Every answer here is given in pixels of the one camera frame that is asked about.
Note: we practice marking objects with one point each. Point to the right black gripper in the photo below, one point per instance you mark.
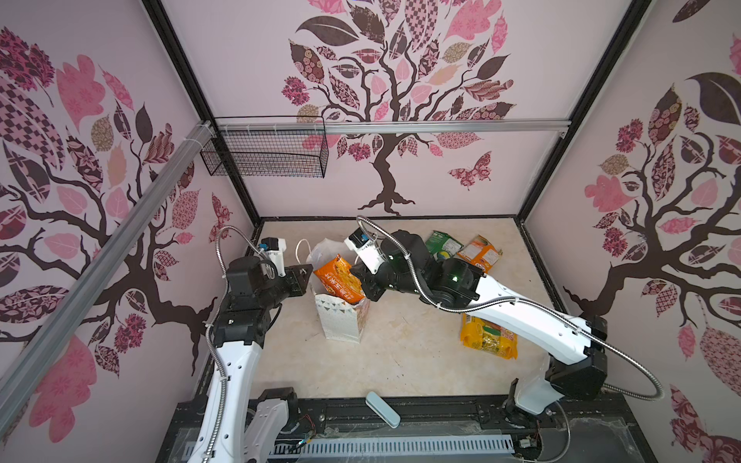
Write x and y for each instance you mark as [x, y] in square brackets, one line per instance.
[373, 284]

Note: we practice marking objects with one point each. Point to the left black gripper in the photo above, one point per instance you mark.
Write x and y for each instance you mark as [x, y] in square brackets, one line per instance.
[292, 273]

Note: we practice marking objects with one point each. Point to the orange snack packet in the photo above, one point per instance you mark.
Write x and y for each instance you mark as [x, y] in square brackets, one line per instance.
[337, 279]

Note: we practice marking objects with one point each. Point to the white patterned paper bag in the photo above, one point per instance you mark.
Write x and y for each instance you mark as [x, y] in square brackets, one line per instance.
[340, 320]

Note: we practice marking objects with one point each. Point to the yellow snack packet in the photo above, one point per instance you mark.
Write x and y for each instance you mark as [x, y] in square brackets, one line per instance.
[486, 336]

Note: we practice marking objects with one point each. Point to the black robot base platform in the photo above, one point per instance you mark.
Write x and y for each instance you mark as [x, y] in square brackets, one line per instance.
[604, 430]

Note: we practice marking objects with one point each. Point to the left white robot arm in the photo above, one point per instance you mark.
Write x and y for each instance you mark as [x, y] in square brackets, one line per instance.
[229, 432]

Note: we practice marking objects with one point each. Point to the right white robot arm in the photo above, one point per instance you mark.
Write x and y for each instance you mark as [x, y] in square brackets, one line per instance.
[577, 364]

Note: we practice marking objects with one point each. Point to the green Fox's candy bag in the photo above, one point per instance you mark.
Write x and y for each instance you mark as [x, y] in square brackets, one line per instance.
[442, 246]

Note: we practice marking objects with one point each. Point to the orange Fox's fruits candy bag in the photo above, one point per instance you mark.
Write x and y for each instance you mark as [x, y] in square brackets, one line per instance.
[481, 253]

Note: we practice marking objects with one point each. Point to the light blue oblong object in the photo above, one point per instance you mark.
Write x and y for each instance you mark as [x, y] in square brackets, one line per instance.
[383, 410]

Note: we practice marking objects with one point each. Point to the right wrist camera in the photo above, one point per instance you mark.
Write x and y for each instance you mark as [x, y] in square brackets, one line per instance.
[365, 249]

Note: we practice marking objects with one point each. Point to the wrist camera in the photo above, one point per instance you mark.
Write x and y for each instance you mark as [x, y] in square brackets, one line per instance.
[274, 248]
[365, 249]

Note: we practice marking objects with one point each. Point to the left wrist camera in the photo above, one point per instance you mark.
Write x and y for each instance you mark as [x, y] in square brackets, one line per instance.
[274, 248]

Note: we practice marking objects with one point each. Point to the black wire basket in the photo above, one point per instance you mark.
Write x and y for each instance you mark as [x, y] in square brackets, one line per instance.
[269, 146]

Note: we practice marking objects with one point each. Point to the aluminium rail back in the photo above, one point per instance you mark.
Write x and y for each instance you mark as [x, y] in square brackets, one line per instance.
[533, 125]

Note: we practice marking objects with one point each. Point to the aluminium rail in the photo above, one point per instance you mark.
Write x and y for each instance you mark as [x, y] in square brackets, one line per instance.
[33, 363]
[533, 125]

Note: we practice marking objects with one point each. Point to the white slotted cable duct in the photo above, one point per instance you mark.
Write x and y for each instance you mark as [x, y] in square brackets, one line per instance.
[398, 446]

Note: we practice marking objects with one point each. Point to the aluminium rail left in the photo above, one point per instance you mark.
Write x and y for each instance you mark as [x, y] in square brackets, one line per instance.
[33, 363]

